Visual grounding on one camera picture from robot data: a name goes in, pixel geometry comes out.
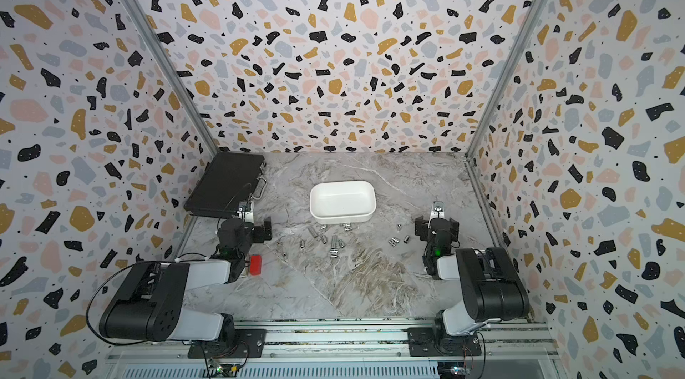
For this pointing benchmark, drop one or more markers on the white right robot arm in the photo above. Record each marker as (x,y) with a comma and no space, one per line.
(490,288)

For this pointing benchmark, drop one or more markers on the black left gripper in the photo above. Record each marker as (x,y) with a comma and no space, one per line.
(257,227)

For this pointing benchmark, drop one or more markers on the white plastic storage box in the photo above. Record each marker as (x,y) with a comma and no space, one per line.
(346,202)

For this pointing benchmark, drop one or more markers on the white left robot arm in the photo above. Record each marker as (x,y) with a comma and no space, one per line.
(149,304)

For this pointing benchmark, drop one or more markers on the long chrome deep socket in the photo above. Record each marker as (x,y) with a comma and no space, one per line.
(313,232)

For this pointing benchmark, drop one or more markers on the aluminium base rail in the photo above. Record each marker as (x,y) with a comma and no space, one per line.
(350,348)

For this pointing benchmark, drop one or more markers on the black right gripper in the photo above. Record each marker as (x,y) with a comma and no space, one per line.
(437,225)

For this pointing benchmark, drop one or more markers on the red rectangular block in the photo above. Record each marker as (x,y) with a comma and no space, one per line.
(255,267)

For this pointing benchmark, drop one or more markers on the black tool case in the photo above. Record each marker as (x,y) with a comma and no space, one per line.
(231,178)

